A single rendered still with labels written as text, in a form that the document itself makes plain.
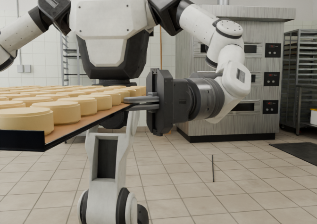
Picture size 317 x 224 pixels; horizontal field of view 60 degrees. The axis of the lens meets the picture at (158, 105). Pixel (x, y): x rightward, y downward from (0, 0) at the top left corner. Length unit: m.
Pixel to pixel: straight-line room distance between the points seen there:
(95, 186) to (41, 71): 4.24
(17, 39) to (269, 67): 3.97
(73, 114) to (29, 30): 0.86
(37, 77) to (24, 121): 4.92
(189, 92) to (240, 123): 3.96
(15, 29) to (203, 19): 0.66
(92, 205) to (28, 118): 0.79
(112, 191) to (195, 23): 0.62
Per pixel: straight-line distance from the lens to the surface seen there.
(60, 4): 1.10
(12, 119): 0.24
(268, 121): 4.70
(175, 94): 0.51
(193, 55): 4.13
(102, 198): 0.99
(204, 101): 0.54
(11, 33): 1.14
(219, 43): 0.83
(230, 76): 0.61
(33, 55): 5.17
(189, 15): 0.94
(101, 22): 0.97
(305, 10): 6.32
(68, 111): 0.29
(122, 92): 0.50
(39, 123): 0.24
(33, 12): 1.14
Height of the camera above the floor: 1.05
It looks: 6 degrees down
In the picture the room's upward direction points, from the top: straight up
